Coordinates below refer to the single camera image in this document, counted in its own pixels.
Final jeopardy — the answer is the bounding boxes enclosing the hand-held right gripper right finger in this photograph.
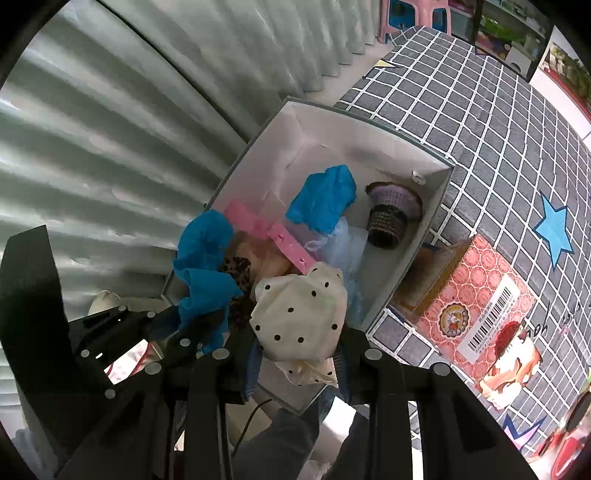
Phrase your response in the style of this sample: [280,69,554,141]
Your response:
[337,325,539,480]

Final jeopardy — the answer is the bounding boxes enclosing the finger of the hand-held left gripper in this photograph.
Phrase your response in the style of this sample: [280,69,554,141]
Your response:
[68,302,184,352]
[102,310,229,398]

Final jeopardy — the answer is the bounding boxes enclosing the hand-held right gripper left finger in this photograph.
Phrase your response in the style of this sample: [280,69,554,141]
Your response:
[55,330,260,480]

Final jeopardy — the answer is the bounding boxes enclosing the white polka dot cloth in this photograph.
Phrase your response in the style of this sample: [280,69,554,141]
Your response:
[250,261,348,387]

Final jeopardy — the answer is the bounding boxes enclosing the leopard print cloth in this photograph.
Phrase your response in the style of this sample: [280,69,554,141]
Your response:
[218,255,256,330]

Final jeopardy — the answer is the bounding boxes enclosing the teal soft cloth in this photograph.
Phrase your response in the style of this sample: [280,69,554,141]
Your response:
[285,165,358,237]
[173,209,244,357]

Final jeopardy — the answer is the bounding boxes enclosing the light blue fluffy cloth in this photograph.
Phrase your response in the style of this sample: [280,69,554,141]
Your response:
[315,217,371,315]

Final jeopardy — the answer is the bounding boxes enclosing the beige sock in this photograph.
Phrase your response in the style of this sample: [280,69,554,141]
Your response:
[231,233,302,278]

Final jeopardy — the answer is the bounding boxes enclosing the pink cloth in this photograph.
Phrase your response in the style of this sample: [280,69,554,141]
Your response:
[225,198,320,274]

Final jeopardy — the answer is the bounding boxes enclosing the purple brown striped sock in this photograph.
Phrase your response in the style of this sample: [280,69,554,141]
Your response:
[364,181,424,251]

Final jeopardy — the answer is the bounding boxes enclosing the white storage box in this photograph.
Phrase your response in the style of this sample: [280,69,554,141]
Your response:
[161,96,456,415]

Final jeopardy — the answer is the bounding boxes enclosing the person's legs in jeans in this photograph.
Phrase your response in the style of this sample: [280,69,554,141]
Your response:
[231,397,371,480]

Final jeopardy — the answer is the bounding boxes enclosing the pink patterned cardboard box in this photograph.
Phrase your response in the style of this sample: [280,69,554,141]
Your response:
[392,234,537,380]

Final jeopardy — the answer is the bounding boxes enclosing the floral tissue pack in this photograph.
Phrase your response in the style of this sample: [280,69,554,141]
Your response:
[475,322,544,410]

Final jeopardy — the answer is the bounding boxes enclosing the red patterned table mat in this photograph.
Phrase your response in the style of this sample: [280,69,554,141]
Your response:
[525,415,591,472]

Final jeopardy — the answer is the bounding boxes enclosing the black round lid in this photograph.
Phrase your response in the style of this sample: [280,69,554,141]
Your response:
[566,391,591,435]

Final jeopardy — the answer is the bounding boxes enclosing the grey checkered star blanket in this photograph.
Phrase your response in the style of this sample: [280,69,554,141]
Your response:
[332,25,591,462]

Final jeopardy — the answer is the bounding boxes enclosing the pink plastic stool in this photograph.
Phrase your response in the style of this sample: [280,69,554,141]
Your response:
[379,0,452,45]

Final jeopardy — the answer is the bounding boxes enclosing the black framed glass cabinet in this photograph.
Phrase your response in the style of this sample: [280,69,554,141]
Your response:
[475,0,556,80]

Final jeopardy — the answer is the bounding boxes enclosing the black cable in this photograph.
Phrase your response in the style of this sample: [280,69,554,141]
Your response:
[230,398,274,455]

